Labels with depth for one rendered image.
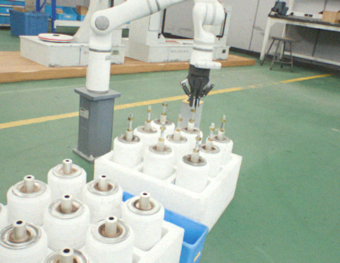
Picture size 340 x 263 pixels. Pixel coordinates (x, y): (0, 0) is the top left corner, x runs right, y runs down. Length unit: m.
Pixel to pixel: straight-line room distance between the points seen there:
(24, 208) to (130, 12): 0.87
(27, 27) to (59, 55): 2.43
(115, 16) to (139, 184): 0.67
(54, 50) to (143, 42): 1.10
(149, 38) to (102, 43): 2.32
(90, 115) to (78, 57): 1.73
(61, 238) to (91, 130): 0.79
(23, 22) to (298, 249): 4.89
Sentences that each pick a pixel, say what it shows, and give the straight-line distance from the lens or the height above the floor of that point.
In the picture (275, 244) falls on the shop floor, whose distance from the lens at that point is 1.20.
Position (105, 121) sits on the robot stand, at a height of 0.18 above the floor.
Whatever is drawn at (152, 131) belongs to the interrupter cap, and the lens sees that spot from 1.20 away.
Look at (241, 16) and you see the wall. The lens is 6.81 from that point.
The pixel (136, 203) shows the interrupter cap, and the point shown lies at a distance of 0.78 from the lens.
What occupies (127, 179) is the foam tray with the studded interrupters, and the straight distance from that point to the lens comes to 1.07.
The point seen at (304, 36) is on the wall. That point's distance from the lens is 6.22.
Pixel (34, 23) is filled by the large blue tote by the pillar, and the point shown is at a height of 0.21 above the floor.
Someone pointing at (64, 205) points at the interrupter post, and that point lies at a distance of 0.74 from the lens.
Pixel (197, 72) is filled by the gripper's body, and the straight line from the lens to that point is 1.17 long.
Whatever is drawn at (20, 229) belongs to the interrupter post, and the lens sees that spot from 0.68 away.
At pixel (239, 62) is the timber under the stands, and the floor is 0.05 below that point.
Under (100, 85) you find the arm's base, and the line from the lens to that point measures 1.43.
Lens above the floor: 0.68
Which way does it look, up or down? 20 degrees down
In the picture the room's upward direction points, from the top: 7 degrees clockwise
